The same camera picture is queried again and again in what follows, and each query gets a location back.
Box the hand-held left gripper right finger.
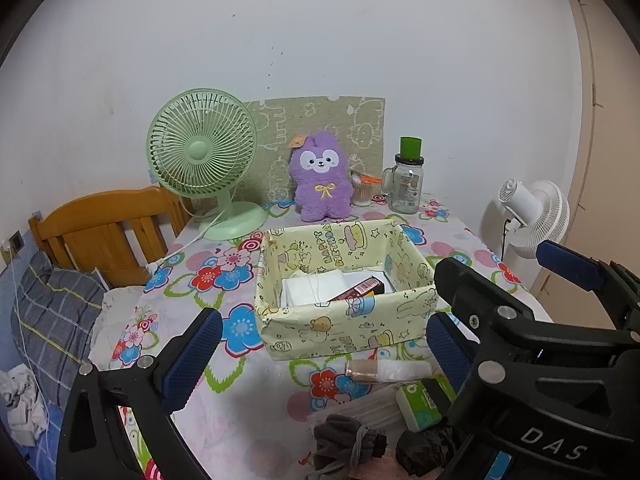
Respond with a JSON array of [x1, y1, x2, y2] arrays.
[[426, 311, 586, 418]]

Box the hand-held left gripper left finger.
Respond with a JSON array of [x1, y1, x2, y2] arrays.
[[56, 306, 224, 480]]

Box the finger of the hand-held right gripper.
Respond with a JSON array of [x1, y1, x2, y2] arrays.
[[536, 239, 640, 321], [433, 256, 640, 356]]

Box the green white tissue packet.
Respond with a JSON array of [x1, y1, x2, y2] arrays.
[[395, 379, 446, 433]]

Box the black cloth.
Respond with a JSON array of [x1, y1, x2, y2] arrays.
[[395, 422, 468, 478]]

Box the yellow printed storage box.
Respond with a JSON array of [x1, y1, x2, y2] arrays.
[[254, 220, 438, 361]]

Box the grey drawstring pouch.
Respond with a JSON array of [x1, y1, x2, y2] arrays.
[[311, 412, 389, 478]]

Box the roll of white plastic bags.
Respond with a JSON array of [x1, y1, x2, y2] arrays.
[[345, 357, 433, 382]]

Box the white standing fan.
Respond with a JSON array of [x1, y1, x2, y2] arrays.
[[480, 177, 571, 261]]

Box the floral tablecloth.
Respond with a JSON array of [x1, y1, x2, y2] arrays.
[[90, 195, 556, 480]]

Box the white bedding cloth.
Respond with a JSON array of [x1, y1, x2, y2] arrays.
[[90, 286, 148, 361]]

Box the dark red small box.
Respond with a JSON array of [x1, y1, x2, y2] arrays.
[[327, 279, 386, 302]]

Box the glass jar mug green lid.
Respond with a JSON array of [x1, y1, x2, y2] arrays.
[[382, 136, 426, 215]]

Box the grey plaid pillow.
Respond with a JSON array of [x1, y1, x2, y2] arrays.
[[10, 250, 108, 401]]

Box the wooden headboard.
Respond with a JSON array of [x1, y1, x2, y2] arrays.
[[27, 185, 193, 291]]

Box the blue bed sheet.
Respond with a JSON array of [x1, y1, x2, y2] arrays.
[[0, 255, 76, 466]]

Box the purple plush toy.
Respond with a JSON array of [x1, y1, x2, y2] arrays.
[[290, 130, 357, 223]]

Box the crumpled white cloth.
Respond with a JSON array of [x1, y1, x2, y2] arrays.
[[0, 364, 47, 447]]

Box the green desk fan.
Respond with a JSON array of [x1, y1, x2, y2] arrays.
[[146, 88, 268, 241]]

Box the green printed board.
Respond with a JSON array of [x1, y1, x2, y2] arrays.
[[244, 95, 387, 206]]

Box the white fan cable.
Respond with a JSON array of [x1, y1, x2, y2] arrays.
[[144, 207, 226, 273]]

